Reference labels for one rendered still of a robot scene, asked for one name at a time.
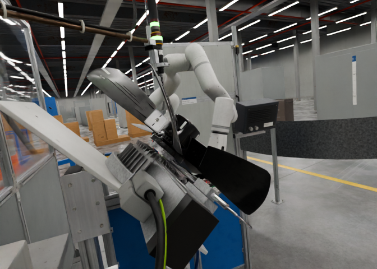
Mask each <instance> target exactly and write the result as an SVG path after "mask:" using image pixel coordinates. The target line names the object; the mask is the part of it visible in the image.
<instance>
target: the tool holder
mask: <svg viewBox="0 0 377 269"><path fill-rule="evenodd" d="M144 44H145V51H148V52H149V58H150V64H151V65H152V66H153V68H154V69H157V67H164V68H167V67H169V63H159V58H158V46H157V45H156V43H155V39H151V38H149V39H148V43H144Z"/></svg>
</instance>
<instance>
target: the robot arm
mask: <svg viewBox="0 0 377 269"><path fill-rule="evenodd" d="M163 59H164V63H169V67H167V68H164V72H165V74H166V77H165V79H164V82H163V85H164V88H165V90H166V92H167V94H168V96H169V99H170V101H171V104H172V107H173V110H174V113H175V112H176V110H177V108H178V106H179V104H180V100H179V98H178V96H177V95H176V94H174V93H175V92H176V90H177V89H178V87H179V85H180V82H181V78H180V76H179V74H178V72H184V71H194V73H195V75H196V78H197V80H198V82H199V84H200V86H201V89H202V90H203V92H204V93H205V94H207V96H208V97H210V98H211V99H212V101H214V102H215V106H214V113H213V120H212V127H211V130H212V133H211V135H210V138H209V143H208V146H212V147H215V148H218V149H221V150H223V151H226V147H227V135H228V134H226V133H229V128H230V124H231V123H234V122H235V121H236V120H237V117H238V114H237V110H236V108H235V105H234V100H233V99H231V97H230V96H229V95H228V93H227V92H226V90H225V89H224V88H223V86H222V85H221V84H220V83H219V82H218V80H217V77H216V75H215V73H214V71H213V69H212V66H211V64H210V62H209V60H208V58H207V56H206V54H205V51H204V49H203V48H202V46H201V45H199V44H197V43H192V44H190V45H188V46H187V47H186V49H185V53H184V54H167V55H166V56H165V57H164V58H163ZM149 98H150V100H151V101H152V102H153V103H154V104H155V105H156V107H157V108H156V109H157V110H158V111H161V110H167V111H166V113H165V115H164V116H165V117H166V118H167V119H168V122H169V120H170V119H171V118H170V115H169V111H168V108H167V105H166V102H165V99H164V96H163V93H162V91H161V88H160V87H159V88H158V89H156V90H155V91H154V92H153V93H152V94H151V95H150V96H149ZM168 122H167V123H168ZM167 123H166V124H167ZM166 124H165V125H166Z"/></svg>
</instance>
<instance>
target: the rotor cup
mask: <svg viewBox="0 0 377 269"><path fill-rule="evenodd" d="M175 116H176V118H177V126H176V130H177V131H178V138H179V141H180V145H181V150H187V149H188V147H189V144H190V142H191V140H192V138H196V137H197V135H199V136H200V132H199V130H198V129H197V128H196V127H195V126H194V125H193V124H192V123H191V122H190V121H189V120H188V119H186V118H185V117H184V116H182V115H180V114H175ZM185 121H186V122H187V123H186V124H185V125H184V126H183V128H182V129H180V127H181V126H182V125H183V124H184V122H185ZM169 131H172V122H171V120H170V121H169V122H168V123H167V124H166V125H165V126H164V128H163V132H164V133H163V135H162V136H161V137H158V136H157V135H155V134H153V135H152V136H151V137H150V138H151V139H152V140H153V141H154V142H156V143H157V144H158V145H159V146H160V147H162V148H163V149H164V150H166V152H168V153H169V154H170V155H171V156H173V157H174V158H175V159H176V160H177V161H178V162H179V163H180V164H181V163H182V162H183V161H184V159H183V157H182V156H181V155H180V154H179V153H178V152H177V151H176V150H175V149H174V148H173V146H172V136H170V135H169ZM199 136H198V137H199ZM198 137H197V138H198Z"/></svg>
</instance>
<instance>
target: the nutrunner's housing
mask: <svg viewBox="0 0 377 269"><path fill-rule="evenodd" d="M156 45H157V46H158V58H159V63H164V59H163V58H164V57H163V48H162V44H156ZM157 70H158V74H164V67H157Z"/></svg>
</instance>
